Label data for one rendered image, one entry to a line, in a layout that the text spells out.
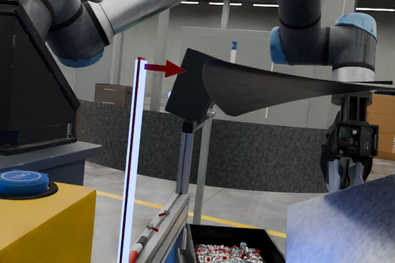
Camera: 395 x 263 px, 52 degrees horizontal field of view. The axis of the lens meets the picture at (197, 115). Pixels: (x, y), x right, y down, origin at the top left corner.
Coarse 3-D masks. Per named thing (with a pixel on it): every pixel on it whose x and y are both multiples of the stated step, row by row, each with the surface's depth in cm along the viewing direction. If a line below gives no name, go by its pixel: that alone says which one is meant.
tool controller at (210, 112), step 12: (192, 60) 111; (204, 60) 111; (192, 72) 112; (180, 84) 112; (192, 84) 112; (180, 96) 112; (192, 96) 112; (204, 96) 112; (168, 108) 113; (180, 108) 113; (192, 108) 112; (204, 108) 112; (192, 120) 113; (204, 120) 120
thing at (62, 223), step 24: (48, 192) 31; (72, 192) 32; (0, 216) 26; (24, 216) 26; (48, 216) 27; (72, 216) 30; (0, 240) 22; (24, 240) 23; (48, 240) 26; (72, 240) 30
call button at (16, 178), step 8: (0, 176) 31; (8, 176) 31; (16, 176) 31; (24, 176) 31; (32, 176) 32; (40, 176) 32; (0, 184) 30; (8, 184) 30; (16, 184) 30; (24, 184) 30; (32, 184) 30; (40, 184) 31; (0, 192) 30; (8, 192) 30; (16, 192) 30; (24, 192) 30; (32, 192) 30; (40, 192) 31
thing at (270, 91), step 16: (208, 64) 45; (224, 64) 44; (208, 80) 51; (224, 80) 51; (240, 80) 50; (256, 80) 49; (272, 80) 48; (288, 80) 47; (304, 80) 45; (320, 80) 45; (384, 80) 48; (224, 96) 58; (240, 96) 58; (256, 96) 58; (272, 96) 58; (288, 96) 58; (304, 96) 58; (224, 112) 64; (240, 112) 64
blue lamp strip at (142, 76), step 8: (144, 64) 55; (144, 72) 55; (144, 80) 56; (144, 88) 56; (136, 112) 55; (136, 120) 55; (136, 128) 55; (136, 136) 55; (136, 144) 56; (136, 152) 56; (136, 160) 57; (136, 168) 57; (128, 200) 56; (128, 208) 56; (128, 216) 56; (128, 224) 56; (128, 232) 57; (128, 240) 57; (128, 248) 58; (128, 256) 58
